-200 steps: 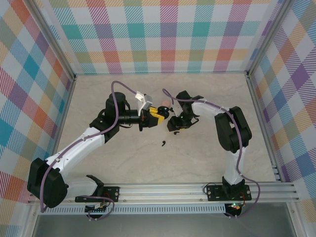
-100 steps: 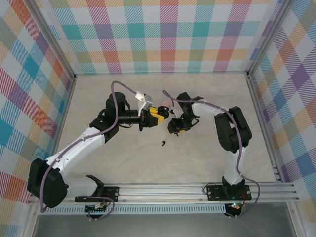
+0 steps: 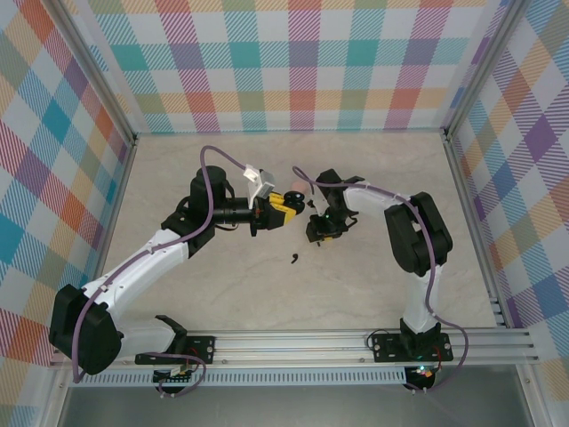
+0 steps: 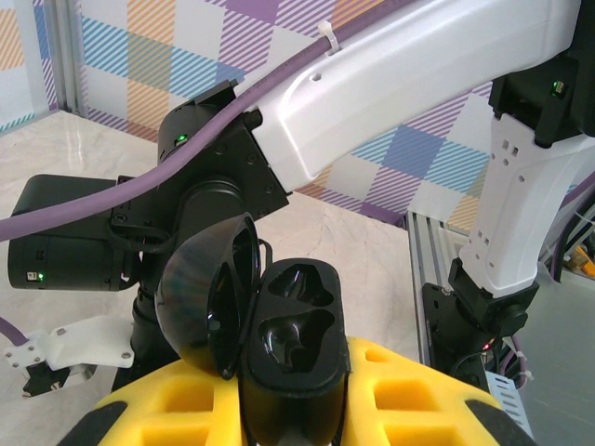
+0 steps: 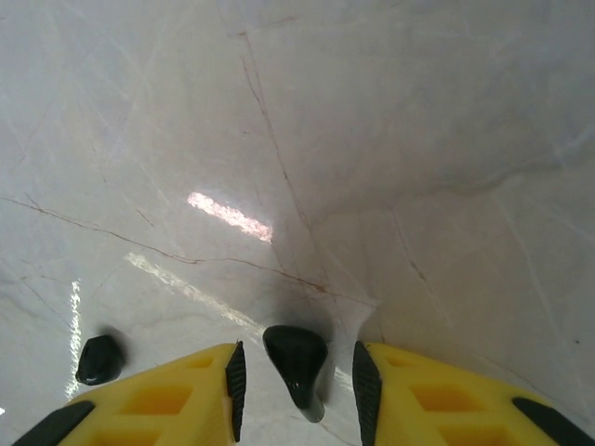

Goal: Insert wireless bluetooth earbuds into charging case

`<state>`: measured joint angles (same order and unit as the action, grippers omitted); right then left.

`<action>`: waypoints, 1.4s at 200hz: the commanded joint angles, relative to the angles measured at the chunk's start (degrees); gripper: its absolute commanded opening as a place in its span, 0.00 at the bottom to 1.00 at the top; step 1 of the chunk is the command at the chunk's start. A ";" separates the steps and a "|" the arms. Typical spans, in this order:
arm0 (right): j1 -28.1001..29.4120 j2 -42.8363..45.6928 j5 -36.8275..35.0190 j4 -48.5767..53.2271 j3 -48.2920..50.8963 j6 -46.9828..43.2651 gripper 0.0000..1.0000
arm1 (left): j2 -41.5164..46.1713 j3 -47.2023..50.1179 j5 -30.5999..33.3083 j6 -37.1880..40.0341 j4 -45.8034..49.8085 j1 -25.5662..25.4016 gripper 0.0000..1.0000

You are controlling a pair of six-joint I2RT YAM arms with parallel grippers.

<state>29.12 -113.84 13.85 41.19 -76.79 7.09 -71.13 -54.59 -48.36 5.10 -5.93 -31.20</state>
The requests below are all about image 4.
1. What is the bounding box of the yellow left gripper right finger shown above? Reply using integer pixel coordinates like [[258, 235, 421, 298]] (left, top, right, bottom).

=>
[[335, 335, 536, 446]]

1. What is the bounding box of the wide aluminium mounting rail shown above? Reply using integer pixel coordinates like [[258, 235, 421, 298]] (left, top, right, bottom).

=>
[[404, 208, 473, 368]]

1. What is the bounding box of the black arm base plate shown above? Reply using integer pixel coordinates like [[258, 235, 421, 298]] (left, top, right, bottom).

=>
[[420, 282, 466, 373]]

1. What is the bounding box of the white slotted cable duct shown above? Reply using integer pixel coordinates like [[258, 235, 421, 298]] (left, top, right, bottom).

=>
[[483, 369, 538, 440]]

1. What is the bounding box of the black earbud charging case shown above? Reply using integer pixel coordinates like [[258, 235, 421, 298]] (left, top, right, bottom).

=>
[[154, 211, 350, 446]]

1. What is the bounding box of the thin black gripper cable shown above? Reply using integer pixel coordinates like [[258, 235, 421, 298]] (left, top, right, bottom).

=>
[[109, 217, 173, 255]]

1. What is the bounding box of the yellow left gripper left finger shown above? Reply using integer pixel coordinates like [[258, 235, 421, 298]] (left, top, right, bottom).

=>
[[58, 358, 244, 446]]

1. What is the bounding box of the aluminium frame post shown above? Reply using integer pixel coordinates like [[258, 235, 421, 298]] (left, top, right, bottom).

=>
[[54, 0, 90, 117]]

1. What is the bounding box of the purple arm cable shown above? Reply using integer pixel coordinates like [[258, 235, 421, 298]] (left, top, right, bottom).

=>
[[0, 0, 595, 387]]

